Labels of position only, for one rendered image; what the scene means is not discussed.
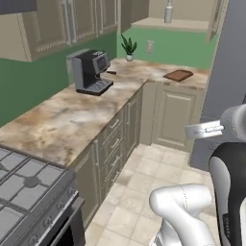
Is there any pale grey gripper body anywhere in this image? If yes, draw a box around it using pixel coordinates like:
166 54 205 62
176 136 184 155
184 119 226 140

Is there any brown wooden cutting board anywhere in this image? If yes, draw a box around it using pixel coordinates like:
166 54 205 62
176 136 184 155
162 69 195 84

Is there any grey spray bottle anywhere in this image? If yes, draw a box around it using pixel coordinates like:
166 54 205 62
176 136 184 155
163 0 175 24

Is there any beige base cupboard door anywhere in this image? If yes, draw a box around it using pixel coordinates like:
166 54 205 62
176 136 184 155
74 144 102 229
123 95 139 160
152 83 206 153

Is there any grey fridge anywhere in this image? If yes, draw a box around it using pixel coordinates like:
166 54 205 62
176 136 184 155
189 0 246 172

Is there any beige drawer front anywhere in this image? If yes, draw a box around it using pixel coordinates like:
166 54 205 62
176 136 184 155
102 143 125 177
102 160 125 197
103 110 125 139
102 126 125 158

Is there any green plant in white pot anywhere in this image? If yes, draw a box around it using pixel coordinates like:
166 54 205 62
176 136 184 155
120 34 138 62

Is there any open beige cupboard door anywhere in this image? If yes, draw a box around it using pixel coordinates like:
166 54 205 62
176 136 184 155
206 0 231 43

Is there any grey coffee machine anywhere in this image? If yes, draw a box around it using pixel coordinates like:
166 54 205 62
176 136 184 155
65 48 115 97

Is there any oven with black door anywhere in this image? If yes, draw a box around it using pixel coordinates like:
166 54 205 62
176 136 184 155
27 186 86 246

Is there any grey gas hob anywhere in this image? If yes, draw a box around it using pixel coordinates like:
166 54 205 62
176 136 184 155
0 143 78 246

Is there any grey extractor hood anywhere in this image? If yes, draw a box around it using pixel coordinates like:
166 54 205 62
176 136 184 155
0 0 38 16

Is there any silver base cupboard handle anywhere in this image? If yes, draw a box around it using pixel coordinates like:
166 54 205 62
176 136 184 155
126 102 132 127
93 140 101 177

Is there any silver drawer handle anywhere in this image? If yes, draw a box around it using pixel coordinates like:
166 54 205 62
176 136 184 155
111 171 121 184
111 155 121 168
110 137 121 149
109 118 121 130

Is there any white wall outlet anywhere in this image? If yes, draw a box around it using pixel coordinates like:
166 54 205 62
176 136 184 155
145 39 155 55

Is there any open beige wall cupboard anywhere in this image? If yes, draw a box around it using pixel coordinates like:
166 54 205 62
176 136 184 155
131 0 222 34

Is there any beige corner wall cupboard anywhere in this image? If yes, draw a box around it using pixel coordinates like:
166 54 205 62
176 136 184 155
120 0 150 34

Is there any beige wall cupboard door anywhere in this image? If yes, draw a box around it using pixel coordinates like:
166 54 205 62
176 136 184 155
70 0 99 45
19 0 71 62
97 0 119 37

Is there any silver wall cupboard handle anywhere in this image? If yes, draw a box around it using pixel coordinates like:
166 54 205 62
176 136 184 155
64 0 72 47
70 0 78 43

